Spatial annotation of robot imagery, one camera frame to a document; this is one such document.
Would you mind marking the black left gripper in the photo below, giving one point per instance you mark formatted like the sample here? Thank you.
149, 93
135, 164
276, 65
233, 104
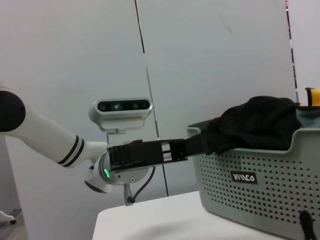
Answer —
145, 152

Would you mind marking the grey perforated storage box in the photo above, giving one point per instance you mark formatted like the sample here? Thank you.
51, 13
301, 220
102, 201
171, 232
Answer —
250, 200

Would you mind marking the thin red black wall strip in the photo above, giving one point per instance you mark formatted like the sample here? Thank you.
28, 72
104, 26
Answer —
291, 50

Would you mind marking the white stand foot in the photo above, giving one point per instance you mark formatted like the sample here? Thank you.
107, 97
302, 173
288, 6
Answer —
6, 217

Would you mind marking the white head camera mount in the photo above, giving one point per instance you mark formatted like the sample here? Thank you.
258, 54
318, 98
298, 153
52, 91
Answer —
115, 137

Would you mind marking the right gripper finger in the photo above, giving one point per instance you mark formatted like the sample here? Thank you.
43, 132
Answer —
307, 227

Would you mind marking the dark green yellow towel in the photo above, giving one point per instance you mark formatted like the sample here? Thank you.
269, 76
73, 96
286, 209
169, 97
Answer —
250, 125

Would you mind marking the white head camera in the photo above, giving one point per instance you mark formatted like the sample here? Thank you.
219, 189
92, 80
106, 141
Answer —
120, 117

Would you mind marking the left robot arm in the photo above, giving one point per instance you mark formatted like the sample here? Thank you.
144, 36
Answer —
45, 135

